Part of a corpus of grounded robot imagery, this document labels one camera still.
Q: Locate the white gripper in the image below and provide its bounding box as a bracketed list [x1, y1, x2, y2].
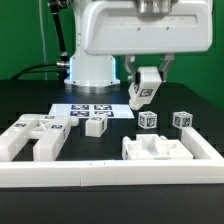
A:
[81, 0, 213, 82]

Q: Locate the white chair seat part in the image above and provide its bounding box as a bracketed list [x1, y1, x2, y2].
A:
[122, 134, 193, 160]

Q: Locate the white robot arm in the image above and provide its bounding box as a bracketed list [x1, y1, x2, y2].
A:
[65, 0, 213, 91]

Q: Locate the white chair back part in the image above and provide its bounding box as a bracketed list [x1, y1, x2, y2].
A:
[0, 114, 79, 162]

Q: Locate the white tagged nut cube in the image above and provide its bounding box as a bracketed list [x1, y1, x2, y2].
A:
[172, 111, 193, 129]
[138, 111, 157, 129]

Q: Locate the white base tag sheet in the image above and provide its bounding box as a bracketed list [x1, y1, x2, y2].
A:
[49, 104, 134, 119]

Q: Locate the white U-shaped obstacle fence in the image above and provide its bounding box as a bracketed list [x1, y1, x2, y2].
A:
[0, 127, 224, 188]

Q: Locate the black cable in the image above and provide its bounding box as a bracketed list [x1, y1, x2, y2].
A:
[11, 63, 71, 80]

